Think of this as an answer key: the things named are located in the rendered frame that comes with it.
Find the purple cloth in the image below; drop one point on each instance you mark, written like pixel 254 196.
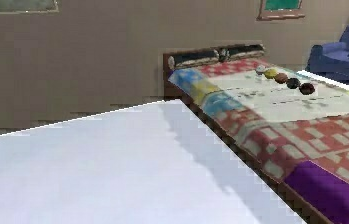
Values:
pixel 325 191

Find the dark striped pillow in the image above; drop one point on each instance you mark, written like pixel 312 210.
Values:
pixel 245 52
pixel 195 58

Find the window with grey frame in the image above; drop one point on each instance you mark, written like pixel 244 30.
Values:
pixel 18 5

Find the black ball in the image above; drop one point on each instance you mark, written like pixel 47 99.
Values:
pixel 293 83

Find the brown ball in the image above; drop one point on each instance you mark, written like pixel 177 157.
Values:
pixel 281 78

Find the yellow ball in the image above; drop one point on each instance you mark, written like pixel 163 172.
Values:
pixel 271 73

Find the blue armchair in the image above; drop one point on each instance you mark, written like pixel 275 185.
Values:
pixel 335 56

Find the dark red ball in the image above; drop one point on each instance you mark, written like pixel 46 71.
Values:
pixel 306 88

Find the white ball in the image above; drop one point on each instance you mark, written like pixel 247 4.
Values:
pixel 260 69

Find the brown bed with patchwork quilt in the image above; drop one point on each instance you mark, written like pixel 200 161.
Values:
pixel 282 133

